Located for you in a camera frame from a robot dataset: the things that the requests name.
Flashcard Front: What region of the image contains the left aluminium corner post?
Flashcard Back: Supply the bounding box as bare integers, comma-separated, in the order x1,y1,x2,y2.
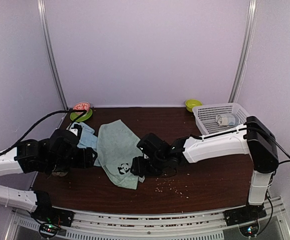
37,0,68,110

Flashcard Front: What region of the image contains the light blue towel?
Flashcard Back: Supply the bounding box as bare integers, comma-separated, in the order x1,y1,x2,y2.
66,122,97,150

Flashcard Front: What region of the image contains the right aluminium corner post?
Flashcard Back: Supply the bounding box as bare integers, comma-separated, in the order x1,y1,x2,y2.
228,0,258,103

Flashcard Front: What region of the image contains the white perforated plastic basket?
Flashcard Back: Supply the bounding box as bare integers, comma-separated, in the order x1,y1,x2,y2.
193,103,250,135

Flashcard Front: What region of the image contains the green saucer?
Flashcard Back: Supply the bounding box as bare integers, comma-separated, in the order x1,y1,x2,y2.
70,108,93,123

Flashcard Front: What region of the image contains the rolled towel in basket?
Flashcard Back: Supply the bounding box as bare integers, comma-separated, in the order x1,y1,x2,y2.
215,113,240,126

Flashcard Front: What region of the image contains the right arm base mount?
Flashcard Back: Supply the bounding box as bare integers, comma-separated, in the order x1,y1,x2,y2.
223,199,267,238

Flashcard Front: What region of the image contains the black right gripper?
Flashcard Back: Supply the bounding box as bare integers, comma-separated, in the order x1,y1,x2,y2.
130,155,167,176

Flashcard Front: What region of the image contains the front aluminium rail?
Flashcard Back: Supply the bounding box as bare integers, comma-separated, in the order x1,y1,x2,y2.
9,196,290,240

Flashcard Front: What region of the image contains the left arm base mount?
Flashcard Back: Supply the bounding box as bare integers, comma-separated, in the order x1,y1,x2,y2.
29,191,74,239

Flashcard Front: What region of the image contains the beige printed mug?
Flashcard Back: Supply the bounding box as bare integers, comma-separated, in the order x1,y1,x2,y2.
51,167,69,177

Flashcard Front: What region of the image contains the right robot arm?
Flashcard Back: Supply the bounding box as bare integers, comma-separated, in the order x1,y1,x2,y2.
130,116,280,221

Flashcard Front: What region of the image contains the aluminium corner post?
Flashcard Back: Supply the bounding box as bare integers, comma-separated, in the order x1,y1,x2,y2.
37,0,68,110
228,0,258,103

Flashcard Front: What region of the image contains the lime green bowl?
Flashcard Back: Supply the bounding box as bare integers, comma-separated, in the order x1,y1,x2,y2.
185,99,203,113

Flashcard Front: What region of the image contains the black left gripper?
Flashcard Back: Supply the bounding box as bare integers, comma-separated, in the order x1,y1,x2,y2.
46,147,97,173

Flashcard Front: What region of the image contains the mint green panda towel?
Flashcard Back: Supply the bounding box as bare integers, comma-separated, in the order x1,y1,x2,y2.
97,119,142,190

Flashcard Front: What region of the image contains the red patterned small bowl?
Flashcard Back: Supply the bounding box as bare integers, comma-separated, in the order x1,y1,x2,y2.
73,101,90,115

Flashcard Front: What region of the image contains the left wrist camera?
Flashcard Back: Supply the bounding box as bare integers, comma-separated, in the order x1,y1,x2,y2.
66,123,82,138

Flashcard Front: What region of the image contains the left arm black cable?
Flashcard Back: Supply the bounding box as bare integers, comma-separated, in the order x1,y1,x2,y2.
0,108,89,158

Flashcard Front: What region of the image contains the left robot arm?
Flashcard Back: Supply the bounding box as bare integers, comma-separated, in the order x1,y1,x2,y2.
0,129,97,222

